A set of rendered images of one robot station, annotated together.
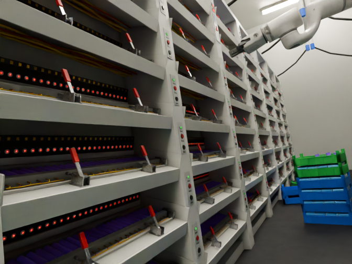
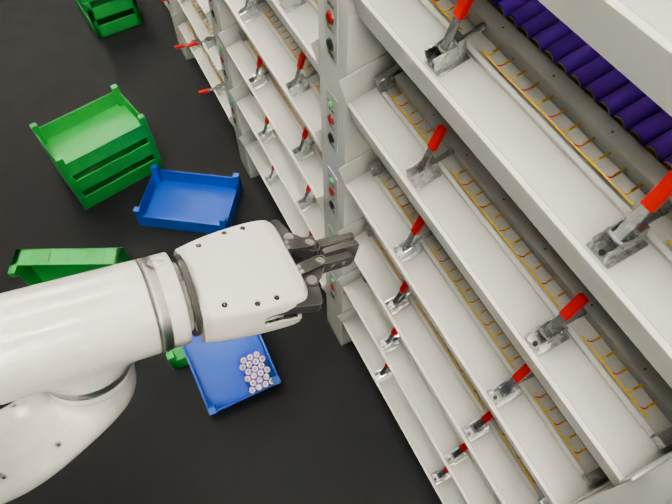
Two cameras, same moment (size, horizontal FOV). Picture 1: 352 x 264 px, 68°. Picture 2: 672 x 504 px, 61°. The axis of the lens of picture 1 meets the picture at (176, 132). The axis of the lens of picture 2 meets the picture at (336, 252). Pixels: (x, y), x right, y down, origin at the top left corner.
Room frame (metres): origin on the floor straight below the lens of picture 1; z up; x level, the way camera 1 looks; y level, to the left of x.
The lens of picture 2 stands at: (1.40, -0.58, 1.52)
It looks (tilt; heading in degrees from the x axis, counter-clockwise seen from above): 57 degrees down; 125
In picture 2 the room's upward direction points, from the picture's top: straight up
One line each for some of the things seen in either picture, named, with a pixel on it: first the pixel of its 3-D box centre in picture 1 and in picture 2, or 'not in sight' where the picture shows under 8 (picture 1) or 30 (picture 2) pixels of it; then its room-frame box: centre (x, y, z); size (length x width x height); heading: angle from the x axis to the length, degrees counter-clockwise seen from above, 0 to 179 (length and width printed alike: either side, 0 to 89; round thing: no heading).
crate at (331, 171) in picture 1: (320, 168); not in sight; (1.89, -0.99, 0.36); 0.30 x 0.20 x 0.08; 48
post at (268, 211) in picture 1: (242, 115); not in sight; (2.27, -0.60, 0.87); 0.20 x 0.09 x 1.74; 61
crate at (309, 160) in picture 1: (318, 157); not in sight; (1.89, -0.99, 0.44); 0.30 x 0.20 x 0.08; 48
